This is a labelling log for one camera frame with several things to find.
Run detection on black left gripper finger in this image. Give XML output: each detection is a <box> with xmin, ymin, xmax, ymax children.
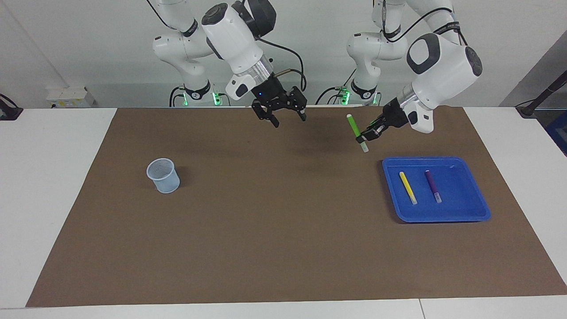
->
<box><xmin>361</xmin><ymin>116</ymin><xmax>387</xmax><ymax>136</ymax></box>
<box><xmin>356</xmin><ymin>128</ymin><xmax>382</xmax><ymax>144</ymax></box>

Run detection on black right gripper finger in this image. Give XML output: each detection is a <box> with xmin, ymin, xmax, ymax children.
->
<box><xmin>252</xmin><ymin>101</ymin><xmax>280</xmax><ymax>129</ymax></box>
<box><xmin>288</xmin><ymin>86</ymin><xmax>308</xmax><ymax>122</ymax></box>

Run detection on green marker pen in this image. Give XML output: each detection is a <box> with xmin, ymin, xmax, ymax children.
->
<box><xmin>346</xmin><ymin>114</ymin><xmax>369</xmax><ymax>153</ymax></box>

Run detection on yellow marker pen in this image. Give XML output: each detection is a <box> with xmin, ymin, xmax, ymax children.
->
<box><xmin>399</xmin><ymin>171</ymin><xmax>418</xmax><ymax>206</ymax></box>

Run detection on purple marker pen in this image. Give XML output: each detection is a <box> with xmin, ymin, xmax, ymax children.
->
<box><xmin>424</xmin><ymin>170</ymin><xmax>443</xmax><ymax>204</ymax></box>

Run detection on blue plastic tray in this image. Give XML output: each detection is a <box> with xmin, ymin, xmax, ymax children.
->
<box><xmin>382</xmin><ymin>156</ymin><xmax>491</xmax><ymax>223</ymax></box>

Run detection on brown table mat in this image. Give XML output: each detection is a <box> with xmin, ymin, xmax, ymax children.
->
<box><xmin>26</xmin><ymin>106</ymin><xmax>567</xmax><ymax>307</ymax></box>

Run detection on translucent light blue cup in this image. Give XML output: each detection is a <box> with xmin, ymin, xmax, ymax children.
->
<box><xmin>146</xmin><ymin>158</ymin><xmax>181</xmax><ymax>194</ymax></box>

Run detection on black stand pole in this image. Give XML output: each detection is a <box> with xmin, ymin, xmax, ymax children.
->
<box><xmin>516</xmin><ymin>71</ymin><xmax>567</xmax><ymax>118</ymax></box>

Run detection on blue crate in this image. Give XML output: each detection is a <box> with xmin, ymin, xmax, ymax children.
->
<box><xmin>544</xmin><ymin>110</ymin><xmax>567</xmax><ymax>156</ymax></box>

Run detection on white box yellow label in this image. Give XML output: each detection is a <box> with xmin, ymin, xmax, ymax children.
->
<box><xmin>46</xmin><ymin>86</ymin><xmax>96</xmax><ymax>109</ymax></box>

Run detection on black table clamp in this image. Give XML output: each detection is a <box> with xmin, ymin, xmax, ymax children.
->
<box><xmin>0</xmin><ymin>94</ymin><xmax>23</xmax><ymax>121</ymax></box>

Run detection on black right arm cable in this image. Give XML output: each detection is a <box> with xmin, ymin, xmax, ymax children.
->
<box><xmin>257</xmin><ymin>38</ymin><xmax>307</xmax><ymax>92</ymax></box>

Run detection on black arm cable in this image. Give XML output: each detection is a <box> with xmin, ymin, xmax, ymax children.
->
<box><xmin>257</xmin><ymin>38</ymin><xmax>307</xmax><ymax>92</ymax></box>
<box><xmin>380</xmin><ymin>0</ymin><xmax>466</xmax><ymax>45</ymax></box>

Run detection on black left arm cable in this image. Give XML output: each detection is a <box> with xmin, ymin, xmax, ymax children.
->
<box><xmin>380</xmin><ymin>0</ymin><xmax>466</xmax><ymax>45</ymax></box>

